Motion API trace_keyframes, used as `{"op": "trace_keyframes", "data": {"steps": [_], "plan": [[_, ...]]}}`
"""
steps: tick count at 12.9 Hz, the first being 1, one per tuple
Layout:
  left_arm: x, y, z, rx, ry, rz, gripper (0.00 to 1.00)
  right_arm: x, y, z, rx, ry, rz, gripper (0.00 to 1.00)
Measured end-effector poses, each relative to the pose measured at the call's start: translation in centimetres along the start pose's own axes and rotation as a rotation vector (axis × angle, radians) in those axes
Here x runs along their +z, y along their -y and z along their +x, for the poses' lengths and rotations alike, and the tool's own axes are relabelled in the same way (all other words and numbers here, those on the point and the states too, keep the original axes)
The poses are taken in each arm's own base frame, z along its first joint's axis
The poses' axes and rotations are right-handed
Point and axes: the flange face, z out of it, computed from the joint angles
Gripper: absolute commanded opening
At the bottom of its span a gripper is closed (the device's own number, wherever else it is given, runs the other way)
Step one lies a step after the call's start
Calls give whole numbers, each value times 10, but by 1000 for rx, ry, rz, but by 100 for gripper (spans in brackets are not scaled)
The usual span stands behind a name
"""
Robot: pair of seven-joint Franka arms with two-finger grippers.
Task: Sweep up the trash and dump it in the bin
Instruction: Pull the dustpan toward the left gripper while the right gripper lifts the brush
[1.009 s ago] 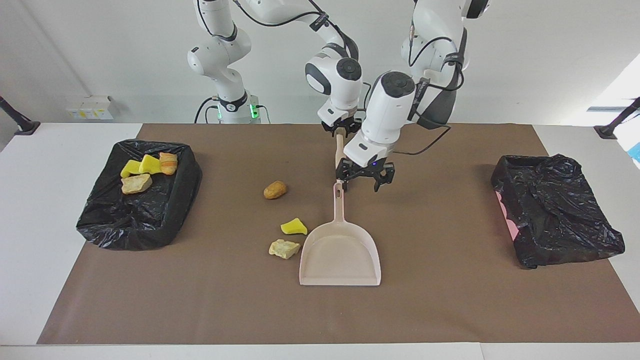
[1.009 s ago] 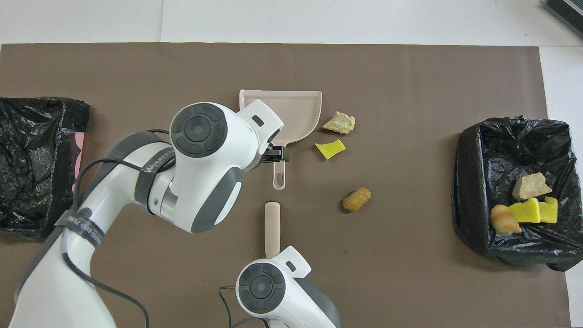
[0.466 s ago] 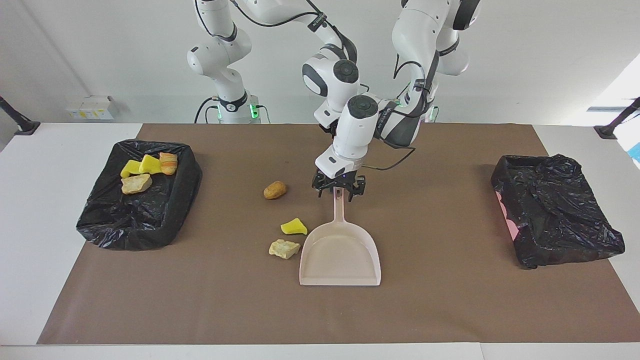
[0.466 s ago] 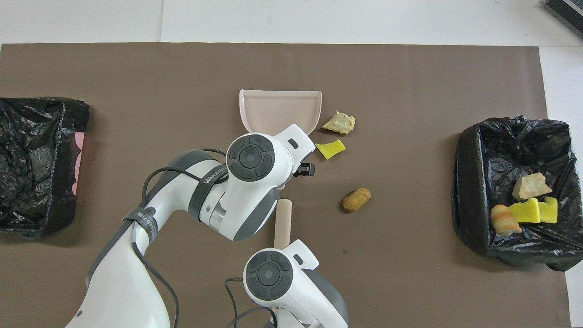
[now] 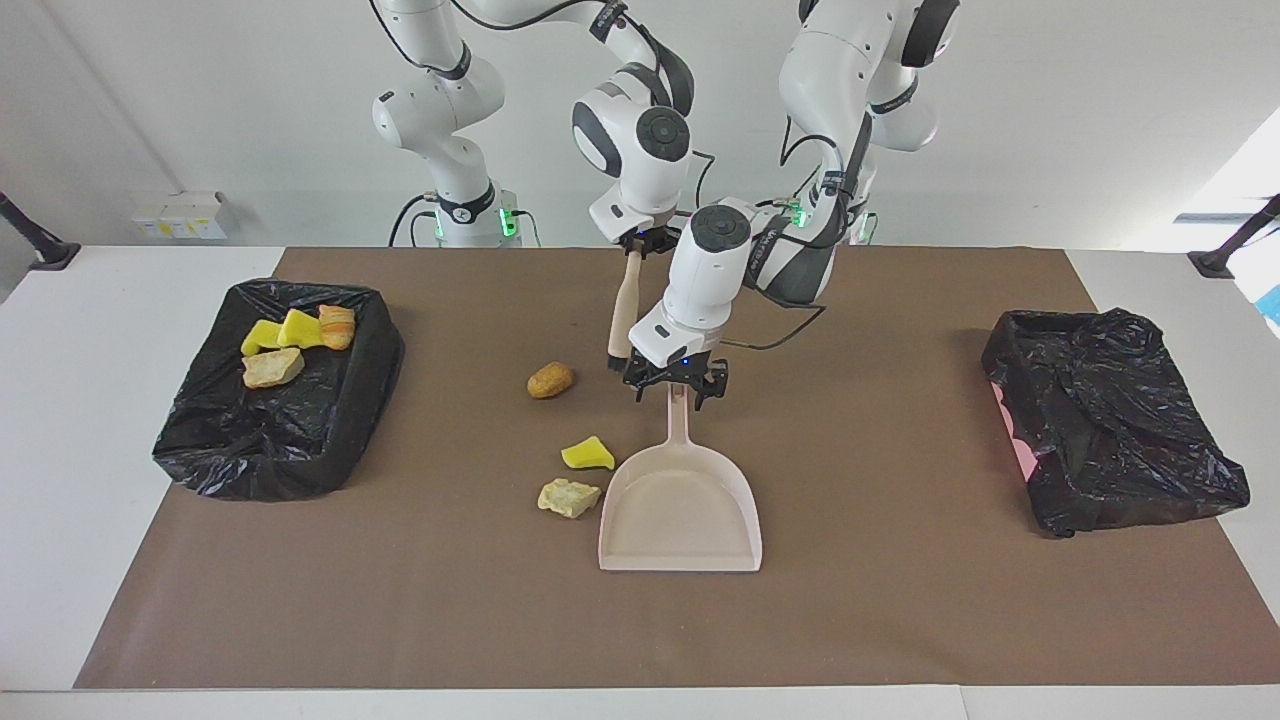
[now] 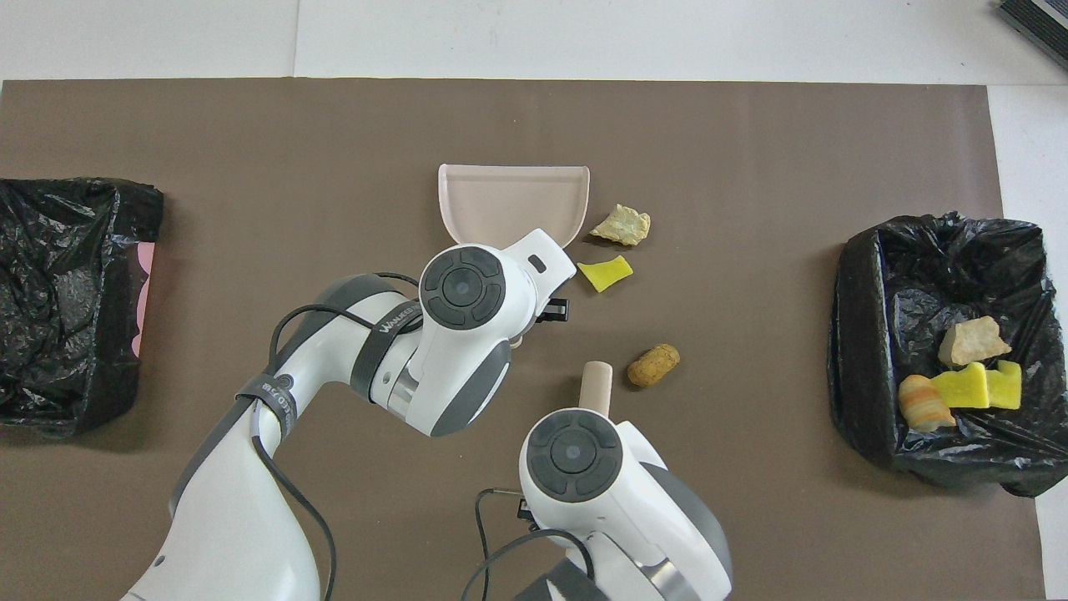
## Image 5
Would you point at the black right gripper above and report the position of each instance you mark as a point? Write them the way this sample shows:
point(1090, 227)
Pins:
point(655, 242)

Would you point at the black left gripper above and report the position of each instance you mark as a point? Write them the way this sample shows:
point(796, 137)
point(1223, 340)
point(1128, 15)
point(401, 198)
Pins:
point(680, 370)

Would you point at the beige brush with black bristles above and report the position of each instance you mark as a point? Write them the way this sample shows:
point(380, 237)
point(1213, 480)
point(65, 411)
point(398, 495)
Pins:
point(627, 300)

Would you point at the small yellow green sponge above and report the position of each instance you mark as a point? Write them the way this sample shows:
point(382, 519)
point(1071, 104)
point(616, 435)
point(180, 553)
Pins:
point(588, 457)

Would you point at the brown oval foam nugget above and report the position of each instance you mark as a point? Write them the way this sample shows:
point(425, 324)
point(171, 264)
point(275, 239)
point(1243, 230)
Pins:
point(550, 380)

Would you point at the beige plastic dustpan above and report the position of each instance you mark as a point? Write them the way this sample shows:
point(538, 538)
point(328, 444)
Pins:
point(680, 520)

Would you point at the tan ridged foam piece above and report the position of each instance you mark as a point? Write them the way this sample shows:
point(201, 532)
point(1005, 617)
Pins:
point(568, 497)

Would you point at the orange striped foam piece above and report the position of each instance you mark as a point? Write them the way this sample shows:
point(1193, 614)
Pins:
point(337, 327)

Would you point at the pale beige foam chunk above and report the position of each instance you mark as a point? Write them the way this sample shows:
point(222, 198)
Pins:
point(272, 368)

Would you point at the notched yellow sponge piece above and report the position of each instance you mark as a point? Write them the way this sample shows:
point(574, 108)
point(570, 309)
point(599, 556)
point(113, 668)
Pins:
point(262, 338)

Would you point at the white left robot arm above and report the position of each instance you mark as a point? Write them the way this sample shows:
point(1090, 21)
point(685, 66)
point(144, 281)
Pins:
point(700, 290)

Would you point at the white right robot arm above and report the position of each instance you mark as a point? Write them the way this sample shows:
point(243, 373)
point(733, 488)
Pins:
point(440, 110)

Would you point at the black bag lined pink bin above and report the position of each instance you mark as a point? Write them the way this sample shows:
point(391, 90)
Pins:
point(1110, 430)

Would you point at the brown table mat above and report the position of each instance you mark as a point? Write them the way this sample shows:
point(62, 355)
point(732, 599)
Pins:
point(700, 620)

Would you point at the blue object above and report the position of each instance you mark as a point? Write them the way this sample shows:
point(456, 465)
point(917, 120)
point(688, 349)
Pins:
point(1270, 305)

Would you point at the white wall socket box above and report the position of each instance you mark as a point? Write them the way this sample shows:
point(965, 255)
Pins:
point(180, 215)

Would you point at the black camera stand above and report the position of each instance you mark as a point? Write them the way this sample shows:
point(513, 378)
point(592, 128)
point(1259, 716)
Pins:
point(1215, 262)
point(55, 255)

